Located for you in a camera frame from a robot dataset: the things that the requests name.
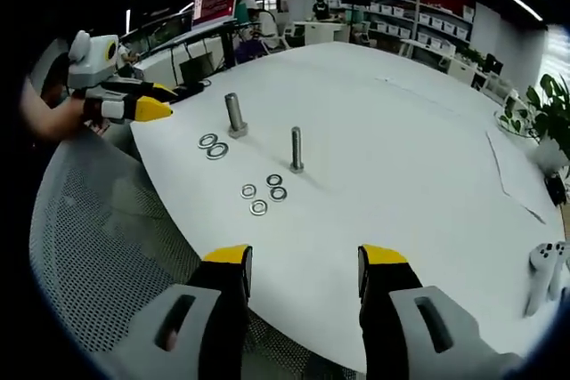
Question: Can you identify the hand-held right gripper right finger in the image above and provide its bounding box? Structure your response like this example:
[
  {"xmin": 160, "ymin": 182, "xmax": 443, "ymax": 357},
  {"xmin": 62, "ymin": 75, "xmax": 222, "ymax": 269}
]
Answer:
[{"xmin": 357, "ymin": 244, "xmax": 525, "ymax": 380}]

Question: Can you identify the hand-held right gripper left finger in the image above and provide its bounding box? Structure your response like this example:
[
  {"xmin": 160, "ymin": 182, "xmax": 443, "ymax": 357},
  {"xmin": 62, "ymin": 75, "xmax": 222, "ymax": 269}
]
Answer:
[{"xmin": 126, "ymin": 244, "xmax": 254, "ymax": 380}]

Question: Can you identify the thick threaded stud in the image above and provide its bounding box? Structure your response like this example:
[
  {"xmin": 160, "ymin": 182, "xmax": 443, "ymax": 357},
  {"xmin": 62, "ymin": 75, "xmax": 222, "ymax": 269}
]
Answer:
[{"xmin": 224, "ymin": 92, "xmax": 249, "ymax": 139}]

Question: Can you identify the thin threaded stud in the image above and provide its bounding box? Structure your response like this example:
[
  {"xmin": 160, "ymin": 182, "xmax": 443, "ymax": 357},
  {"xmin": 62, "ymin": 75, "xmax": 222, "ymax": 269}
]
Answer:
[{"xmin": 289, "ymin": 126, "xmax": 306, "ymax": 174}]

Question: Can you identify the grey mesh office chair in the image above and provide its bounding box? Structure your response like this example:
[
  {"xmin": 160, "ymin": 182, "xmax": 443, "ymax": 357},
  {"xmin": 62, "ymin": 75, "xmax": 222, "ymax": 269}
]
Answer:
[{"xmin": 28, "ymin": 130, "xmax": 357, "ymax": 380}]

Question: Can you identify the white game controller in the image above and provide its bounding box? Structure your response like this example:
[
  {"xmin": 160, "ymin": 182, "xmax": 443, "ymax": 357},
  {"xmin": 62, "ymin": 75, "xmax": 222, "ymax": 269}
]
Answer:
[{"xmin": 523, "ymin": 240, "xmax": 570, "ymax": 319}]

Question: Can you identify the white office desk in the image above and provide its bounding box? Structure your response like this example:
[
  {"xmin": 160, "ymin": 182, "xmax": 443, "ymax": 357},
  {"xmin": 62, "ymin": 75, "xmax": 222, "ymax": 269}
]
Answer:
[{"xmin": 291, "ymin": 19, "xmax": 351, "ymax": 48}]

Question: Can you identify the green potted plant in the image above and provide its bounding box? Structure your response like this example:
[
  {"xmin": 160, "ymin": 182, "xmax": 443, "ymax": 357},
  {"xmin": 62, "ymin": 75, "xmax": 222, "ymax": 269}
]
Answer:
[{"xmin": 498, "ymin": 73, "xmax": 570, "ymax": 176}]

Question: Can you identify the shelf of white storage boxes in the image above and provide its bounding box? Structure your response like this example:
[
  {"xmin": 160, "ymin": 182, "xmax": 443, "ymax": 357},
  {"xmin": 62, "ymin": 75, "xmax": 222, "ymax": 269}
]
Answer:
[{"xmin": 324, "ymin": 0, "xmax": 476, "ymax": 50}]

